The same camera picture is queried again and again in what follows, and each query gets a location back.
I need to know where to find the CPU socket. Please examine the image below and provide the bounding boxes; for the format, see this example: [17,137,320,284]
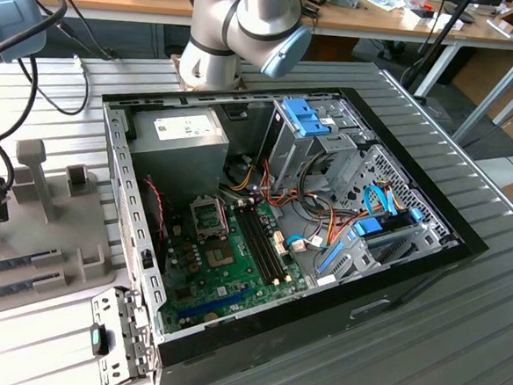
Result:
[202,237,239,272]

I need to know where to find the metal locking lever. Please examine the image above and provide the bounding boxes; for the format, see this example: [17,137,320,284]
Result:
[215,197,234,240]

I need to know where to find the grey optical drive cage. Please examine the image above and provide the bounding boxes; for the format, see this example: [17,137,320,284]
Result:
[256,93,370,200]

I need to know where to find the black RAM slot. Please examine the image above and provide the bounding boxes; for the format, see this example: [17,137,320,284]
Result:
[231,209,277,285]
[248,207,293,280]
[236,209,282,284]
[242,207,288,282]

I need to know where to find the metal socket cover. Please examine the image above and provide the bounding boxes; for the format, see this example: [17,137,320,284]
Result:
[186,194,233,244]

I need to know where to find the green motherboard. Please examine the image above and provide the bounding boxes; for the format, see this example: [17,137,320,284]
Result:
[154,190,317,345]

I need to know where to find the grey power supply unit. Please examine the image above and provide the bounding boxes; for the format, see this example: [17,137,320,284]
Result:
[124,102,234,200]

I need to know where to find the blue plastic drive latch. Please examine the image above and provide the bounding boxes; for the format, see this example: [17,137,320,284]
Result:
[281,96,339,140]

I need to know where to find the black case fan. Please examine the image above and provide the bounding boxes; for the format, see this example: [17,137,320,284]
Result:
[138,176,173,262]

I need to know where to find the hard disk in blue carrier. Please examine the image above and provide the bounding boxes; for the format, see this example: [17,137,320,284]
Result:
[316,200,423,284]

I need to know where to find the blue expansion slot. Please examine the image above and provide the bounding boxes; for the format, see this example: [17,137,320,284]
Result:
[175,281,252,330]

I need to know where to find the black PC case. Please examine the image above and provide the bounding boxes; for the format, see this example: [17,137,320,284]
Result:
[80,69,501,385]

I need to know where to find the perforated metal disk bay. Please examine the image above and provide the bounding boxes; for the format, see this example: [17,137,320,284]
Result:
[314,139,467,298]

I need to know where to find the hinged metal slot retainer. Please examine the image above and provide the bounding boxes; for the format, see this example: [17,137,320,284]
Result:
[85,284,165,385]

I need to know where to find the grey parts rack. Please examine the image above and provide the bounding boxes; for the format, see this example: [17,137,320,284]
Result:
[0,135,126,324]

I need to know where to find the black latch teal button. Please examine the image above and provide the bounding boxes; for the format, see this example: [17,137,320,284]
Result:
[88,323,112,358]

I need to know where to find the white flat box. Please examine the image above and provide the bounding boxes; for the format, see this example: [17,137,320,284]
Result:
[402,6,466,33]

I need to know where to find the black slanted pole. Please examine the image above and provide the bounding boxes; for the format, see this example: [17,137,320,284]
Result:
[417,0,476,59]

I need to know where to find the orange yellow power wires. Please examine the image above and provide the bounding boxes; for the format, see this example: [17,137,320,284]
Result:
[224,155,373,254]

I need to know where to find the black coiled cable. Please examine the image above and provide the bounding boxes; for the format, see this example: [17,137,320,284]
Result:
[293,153,337,223]

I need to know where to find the light blue data wire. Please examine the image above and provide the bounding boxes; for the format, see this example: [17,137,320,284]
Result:
[285,232,308,251]

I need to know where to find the twisted fan wire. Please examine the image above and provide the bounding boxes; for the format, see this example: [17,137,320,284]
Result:
[140,175,170,244]

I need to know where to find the brown square base plate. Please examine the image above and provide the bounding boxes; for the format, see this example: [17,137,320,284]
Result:
[168,53,249,97]

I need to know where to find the blue flat data wire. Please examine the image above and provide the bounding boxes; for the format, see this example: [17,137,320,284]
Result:
[361,184,402,221]

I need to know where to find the grey cable metal plug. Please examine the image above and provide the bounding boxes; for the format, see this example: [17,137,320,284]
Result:
[22,50,93,118]

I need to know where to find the aluminium profile frame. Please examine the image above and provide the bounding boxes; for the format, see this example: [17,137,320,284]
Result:
[451,54,513,149]

